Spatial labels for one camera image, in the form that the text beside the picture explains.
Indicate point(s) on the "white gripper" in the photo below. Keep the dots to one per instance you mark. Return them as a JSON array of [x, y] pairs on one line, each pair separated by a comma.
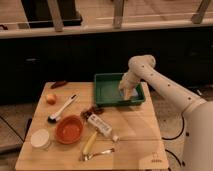
[[128, 82]]

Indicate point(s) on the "blue sponge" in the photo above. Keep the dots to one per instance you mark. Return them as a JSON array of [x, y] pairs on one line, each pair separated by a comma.
[[134, 93]]

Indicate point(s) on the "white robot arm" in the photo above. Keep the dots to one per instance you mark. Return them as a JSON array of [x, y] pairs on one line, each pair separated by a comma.
[[198, 145]]

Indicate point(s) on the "green plastic tray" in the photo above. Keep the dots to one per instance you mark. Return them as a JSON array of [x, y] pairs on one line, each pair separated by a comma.
[[107, 94]]

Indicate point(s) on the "white tube bottle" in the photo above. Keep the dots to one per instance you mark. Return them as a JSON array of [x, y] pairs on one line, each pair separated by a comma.
[[103, 127]]

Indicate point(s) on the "brown dried fruit cluster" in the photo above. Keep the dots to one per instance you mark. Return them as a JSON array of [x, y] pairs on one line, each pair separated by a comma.
[[85, 114]]

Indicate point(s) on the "orange bowl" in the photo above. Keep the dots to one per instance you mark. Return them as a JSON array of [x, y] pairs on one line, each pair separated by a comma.
[[69, 130]]

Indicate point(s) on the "silver metal spoon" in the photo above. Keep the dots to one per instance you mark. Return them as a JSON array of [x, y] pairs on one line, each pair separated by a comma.
[[90, 156]]

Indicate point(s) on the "small orange fruit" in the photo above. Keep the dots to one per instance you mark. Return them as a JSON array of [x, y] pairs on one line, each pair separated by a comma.
[[51, 98]]

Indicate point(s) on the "white round container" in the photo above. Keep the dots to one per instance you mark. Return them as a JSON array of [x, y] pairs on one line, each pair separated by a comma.
[[40, 139]]

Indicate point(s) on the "yellow handled utensil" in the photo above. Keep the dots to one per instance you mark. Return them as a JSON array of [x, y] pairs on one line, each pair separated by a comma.
[[87, 147]]

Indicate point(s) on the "white handled dish brush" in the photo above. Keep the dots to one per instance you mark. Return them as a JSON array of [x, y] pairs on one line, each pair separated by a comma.
[[54, 118]]

